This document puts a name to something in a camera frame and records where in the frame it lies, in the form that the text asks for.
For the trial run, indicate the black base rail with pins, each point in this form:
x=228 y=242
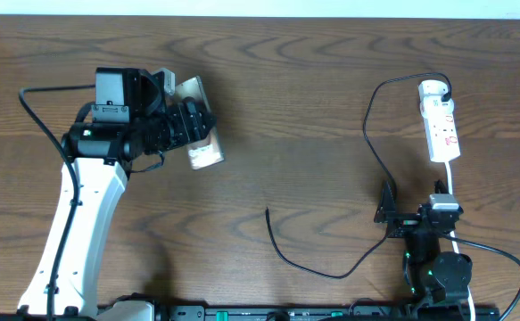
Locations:
x=364 y=310

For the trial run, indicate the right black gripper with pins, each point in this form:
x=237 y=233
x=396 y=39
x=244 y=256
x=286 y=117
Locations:
x=384 y=214

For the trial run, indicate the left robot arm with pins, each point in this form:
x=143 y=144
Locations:
x=135 y=113

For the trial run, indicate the white power strip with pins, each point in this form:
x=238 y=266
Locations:
x=439 y=121

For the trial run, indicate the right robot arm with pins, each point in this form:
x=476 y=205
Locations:
x=438 y=279

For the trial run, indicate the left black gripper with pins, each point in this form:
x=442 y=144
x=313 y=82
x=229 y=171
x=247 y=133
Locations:
x=184 y=127

